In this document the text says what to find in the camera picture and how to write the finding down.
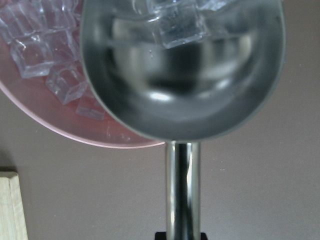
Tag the pile of clear ice cubes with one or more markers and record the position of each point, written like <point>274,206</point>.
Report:
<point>44,41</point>

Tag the bamboo cutting board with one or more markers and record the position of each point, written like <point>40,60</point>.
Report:
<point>12,217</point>

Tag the stainless steel ice scoop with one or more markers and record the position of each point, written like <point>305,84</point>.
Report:
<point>184,94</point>

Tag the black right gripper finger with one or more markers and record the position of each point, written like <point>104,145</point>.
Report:
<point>162,235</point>

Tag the pink bowl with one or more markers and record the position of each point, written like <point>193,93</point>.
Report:
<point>34,99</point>

